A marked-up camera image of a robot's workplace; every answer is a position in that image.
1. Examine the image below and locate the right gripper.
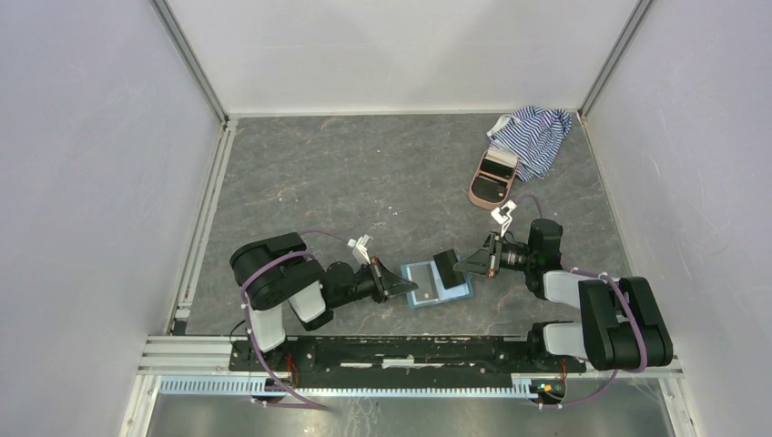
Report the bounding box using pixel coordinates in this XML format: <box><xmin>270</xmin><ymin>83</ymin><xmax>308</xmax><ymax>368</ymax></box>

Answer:
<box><xmin>453</xmin><ymin>231</ymin><xmax>535</xmax><ymax>278</ymax></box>

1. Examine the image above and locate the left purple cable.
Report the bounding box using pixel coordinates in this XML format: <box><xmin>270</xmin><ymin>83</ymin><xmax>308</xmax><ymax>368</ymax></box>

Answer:
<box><xmin>239</xmin><ymin>229</ymin><xmax>357</xmax><ymax>412</ymax></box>

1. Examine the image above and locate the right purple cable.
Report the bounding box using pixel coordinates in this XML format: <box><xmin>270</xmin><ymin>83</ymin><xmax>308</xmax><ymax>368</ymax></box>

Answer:
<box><xmin>513</xmin><ymin>194</ymin><xmax>649</xmax><ymax>412</ymax></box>

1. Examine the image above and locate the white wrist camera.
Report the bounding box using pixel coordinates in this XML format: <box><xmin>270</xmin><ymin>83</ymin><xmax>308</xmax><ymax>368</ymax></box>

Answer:
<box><xmin>347</xmin><ymin>234</ymin><xmax>372</xmax><ymax>265</ymax></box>
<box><xmin>491</xmin><ymin>199</ymin><xmax>517</xmax><ymax>237</ymax></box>

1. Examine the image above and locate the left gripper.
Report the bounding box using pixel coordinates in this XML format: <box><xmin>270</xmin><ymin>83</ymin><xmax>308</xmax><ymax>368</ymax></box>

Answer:
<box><xmin>331</xmin><ymin>255</ymin><xmax>419</xmax><ymax>309</ymax></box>

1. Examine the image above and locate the light blue cable duct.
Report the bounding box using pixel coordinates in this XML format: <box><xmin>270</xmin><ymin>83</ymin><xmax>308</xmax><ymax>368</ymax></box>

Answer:
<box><xmin>158</xmin><ymin>376</ymin><xmax>537</xmax><ymax>400</ymax></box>

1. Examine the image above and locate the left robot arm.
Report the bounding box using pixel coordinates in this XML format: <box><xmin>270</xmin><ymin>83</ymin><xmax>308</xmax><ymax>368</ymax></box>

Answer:
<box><xmin>229</xmin><ymin>231</ymin><xmax>418</xmax><ymax>371</ymax></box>

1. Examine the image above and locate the pink card box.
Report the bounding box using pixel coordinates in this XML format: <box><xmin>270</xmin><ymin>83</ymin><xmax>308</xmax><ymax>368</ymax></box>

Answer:
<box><xmin>468</xmin><ymin>147</ymin><xmax>519</xmax><ymax>210</ymax></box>

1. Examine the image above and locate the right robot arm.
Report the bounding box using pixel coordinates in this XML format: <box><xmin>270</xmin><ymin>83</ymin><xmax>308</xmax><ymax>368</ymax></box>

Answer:
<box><xmin>453</xmin><ymin>218</ymin><xmax>675</xmax><ymax>372</ymax></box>

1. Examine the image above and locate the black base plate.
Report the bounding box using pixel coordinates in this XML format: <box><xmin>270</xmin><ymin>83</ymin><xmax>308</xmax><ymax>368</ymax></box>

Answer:
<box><xmin>229</xmin><ymin>335</ymin><xmax>586</xmax><ymax>389</ymax></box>

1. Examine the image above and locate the purple cable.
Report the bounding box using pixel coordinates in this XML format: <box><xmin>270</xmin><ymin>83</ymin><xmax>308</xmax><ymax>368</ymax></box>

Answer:
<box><xmin>513</xmin><ymin>194</ymin><xmax>649</xmax><ymax>412</ymax></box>
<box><xmin>239</xmin><ymin>229</ymin><xmax>357</xmax><ymax>412</ymax></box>

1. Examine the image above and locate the striped blue white cloth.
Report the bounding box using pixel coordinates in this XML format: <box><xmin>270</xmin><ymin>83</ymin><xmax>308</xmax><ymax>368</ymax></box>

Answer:
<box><xmin>486</xmin><ymin>106</ymin><xmax>573</xmax><ymax>183</ymax></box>

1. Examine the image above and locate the aluminium frame rail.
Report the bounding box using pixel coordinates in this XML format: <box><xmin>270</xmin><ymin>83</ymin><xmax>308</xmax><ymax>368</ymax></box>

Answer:
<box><xmin>137</xmin><ymin>336</ymin><xmax>685</xmax><ymax>379</ymax></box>

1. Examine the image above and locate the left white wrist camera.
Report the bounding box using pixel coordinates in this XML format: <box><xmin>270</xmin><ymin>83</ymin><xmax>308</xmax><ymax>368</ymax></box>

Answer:
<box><xmin>347</xmin><ymin>234</ymin><xmax>372</xmax><ymax>265</ymax></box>

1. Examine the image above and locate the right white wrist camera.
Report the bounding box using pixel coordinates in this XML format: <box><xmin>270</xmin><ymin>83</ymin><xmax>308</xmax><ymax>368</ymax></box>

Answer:
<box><xmin>491</xmin><ymin>199</ymin><xmax>517</xmax><ymax>237</ymax></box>

